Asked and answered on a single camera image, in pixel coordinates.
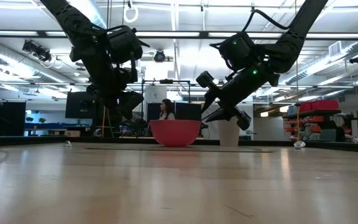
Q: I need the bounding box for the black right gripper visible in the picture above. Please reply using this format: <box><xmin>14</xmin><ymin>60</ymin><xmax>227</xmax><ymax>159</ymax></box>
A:
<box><xmin>195</xmin><ymin>63</ymin><xmax>281</xmax><ymax>132</ymax></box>

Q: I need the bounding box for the person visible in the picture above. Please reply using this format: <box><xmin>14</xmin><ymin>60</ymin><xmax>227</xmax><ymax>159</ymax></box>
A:
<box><xmin>158</xmin><ymin>98</ymin><xmax>177</xmax><ymax>121</ymax></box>

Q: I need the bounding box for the red plastic bowl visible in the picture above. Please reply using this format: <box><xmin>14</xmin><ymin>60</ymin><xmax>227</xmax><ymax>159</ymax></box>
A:
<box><xmin>149</xmin><ymin>119</ymin><xmax>202</xmax><ymax>148</ymax></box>

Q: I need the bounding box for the black background rig frame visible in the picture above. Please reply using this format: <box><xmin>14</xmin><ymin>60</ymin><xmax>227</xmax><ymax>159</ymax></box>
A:
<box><xmin>140</xmin><ymin>78</ymin><xmax>192</xmax><ymax>104</ymax></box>

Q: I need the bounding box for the black monitor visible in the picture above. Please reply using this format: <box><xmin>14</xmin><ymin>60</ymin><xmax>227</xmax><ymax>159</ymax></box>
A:
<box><xmin>65</xmin><ymin>90</ymin><xmax>98</xmax><ymax>119</ymax></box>

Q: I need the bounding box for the black hanging camera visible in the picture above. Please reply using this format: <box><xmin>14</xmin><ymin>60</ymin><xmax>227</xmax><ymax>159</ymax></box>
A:
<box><xmin>21</xmin><ymin>39</ymin><xmax>53</xmax><ymax>63</ymax></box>

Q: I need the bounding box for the black overhead camera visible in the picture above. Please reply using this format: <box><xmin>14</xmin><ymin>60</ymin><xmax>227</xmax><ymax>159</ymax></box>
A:
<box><xmin>153</xmin><ymin>49</ymin><xmax>167</xmax><ymax>64</ymax></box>

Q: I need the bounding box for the small red storage bin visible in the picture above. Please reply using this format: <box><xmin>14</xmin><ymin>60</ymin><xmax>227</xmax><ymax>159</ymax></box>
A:
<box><xmin>299</xmin><ymin>101</ymin><xmax>313</xmax><ymax>113</ymax></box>

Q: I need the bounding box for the silver ceiling duct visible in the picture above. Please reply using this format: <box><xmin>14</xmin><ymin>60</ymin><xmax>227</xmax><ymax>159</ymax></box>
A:
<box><xmin>285</xmin><ymin>40</ymin><xmax>358</xmax><ymax>86</ymax></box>
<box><xmin>70</xmin><ymin>0</ymin><xmax>109</xmax><ymax>29</ymax></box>

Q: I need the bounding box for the blue table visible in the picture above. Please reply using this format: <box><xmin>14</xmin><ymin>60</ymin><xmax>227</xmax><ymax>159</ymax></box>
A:
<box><xmin>23</xmin><ymin>122</ymin><xmax>69</xmax><ymax>132</ymax></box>

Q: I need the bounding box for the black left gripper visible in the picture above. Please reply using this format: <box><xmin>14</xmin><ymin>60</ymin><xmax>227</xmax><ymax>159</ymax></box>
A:
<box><xmin>81</xmin><ymin>52</ymin><xmax>145</xmax><ymax>126</ymax></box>

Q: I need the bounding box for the large red storage bin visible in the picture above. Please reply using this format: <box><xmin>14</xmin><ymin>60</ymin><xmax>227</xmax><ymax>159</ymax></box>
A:
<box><xmin>311</xmin><ymin>99</ymin><xmax>340</xmax><ymax>111</ymax></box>

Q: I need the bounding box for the white hanging ring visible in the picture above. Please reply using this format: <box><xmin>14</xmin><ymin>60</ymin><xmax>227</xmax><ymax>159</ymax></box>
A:
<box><xmin>122</xmin><ymin>4</ymin><xmax>140</xmax><ymax>24</ymax></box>

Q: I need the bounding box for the black partition screen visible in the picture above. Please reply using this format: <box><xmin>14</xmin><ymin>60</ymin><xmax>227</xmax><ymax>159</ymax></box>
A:
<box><xmin>145</xmin><ymin>102</ymin><xmax>203</xmax><ymax>123</ymax></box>

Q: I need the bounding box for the white paper cup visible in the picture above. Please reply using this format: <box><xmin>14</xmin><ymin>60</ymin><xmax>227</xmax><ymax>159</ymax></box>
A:
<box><xmin>217</xmin><ymin>116</ymin><xmax>241</xmax><ymax>147</ymax></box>

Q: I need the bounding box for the orange pole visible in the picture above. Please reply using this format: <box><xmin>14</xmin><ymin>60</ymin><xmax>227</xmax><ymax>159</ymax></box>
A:
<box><xmin>101</xmin><ymin>105</ymin><xmax>108</xmax><ymax>138</ymax></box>

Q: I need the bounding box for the storage shelf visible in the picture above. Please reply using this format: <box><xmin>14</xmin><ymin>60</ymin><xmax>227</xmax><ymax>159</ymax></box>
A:
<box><xmin>282</xmin><ymin>108</ymin><xmax>354</xmax><ymax>142</ymax></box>

